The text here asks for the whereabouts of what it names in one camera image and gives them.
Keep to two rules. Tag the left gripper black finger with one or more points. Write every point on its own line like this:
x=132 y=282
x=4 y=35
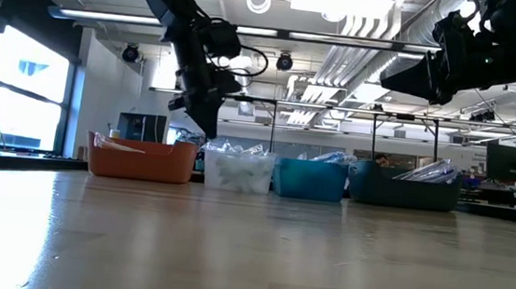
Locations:
x=202 y=116
x=213 y=122

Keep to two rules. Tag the dark slate plastic bin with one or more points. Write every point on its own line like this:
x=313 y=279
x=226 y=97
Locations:
x=403 y=194

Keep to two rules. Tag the silver ventilation duct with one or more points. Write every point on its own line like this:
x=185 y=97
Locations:
x=412 y=36

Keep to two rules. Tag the black hanging camera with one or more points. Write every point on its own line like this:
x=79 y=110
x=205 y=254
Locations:
x=284 y=61
x=483 y=116
x=131 y=53

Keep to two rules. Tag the yellow-green cup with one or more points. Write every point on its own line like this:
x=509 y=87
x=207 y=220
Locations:
x=115 y=134

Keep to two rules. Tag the dark cabinet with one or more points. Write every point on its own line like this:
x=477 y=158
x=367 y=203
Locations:
x=142 y=127

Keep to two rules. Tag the clear plastic bin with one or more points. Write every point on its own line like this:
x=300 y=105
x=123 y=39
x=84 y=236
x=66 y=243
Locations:
x=236 y=175

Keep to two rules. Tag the white ceiling light panel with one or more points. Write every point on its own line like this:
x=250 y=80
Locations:
x=336 y=2

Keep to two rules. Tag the black rig frame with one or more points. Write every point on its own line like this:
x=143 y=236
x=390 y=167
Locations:
x=373 y=140
x=272 y=132

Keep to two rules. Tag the orange toothbrush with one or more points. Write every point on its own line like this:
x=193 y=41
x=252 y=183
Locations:
x=117 y=144

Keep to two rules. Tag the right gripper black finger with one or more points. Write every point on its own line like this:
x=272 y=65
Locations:
x=412 y=93
x=409 y=73

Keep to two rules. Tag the black computer monitor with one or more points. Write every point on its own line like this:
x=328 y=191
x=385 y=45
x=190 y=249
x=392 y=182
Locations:
x=511 y=163

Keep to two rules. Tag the person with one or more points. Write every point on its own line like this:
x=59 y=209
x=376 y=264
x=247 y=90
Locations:
x=382 y=161

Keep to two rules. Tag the teal plastic bin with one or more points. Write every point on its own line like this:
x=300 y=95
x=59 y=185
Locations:
x=308 y=181

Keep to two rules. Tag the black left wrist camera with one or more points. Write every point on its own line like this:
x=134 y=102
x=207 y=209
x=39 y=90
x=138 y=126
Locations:
x=222 y=38

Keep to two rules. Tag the purple toothbrush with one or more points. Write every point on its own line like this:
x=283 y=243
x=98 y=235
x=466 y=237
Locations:
x=438 y=169

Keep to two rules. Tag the orange plastic bin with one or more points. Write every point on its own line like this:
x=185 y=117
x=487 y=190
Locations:
x=144 y=162

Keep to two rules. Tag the large window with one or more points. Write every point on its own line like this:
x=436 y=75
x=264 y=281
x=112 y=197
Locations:
x=22 y=114

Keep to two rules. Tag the dark office desk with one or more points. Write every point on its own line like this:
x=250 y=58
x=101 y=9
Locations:
x=492 y=195

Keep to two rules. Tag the overhead light bar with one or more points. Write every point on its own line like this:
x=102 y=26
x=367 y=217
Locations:
x=110 y=17

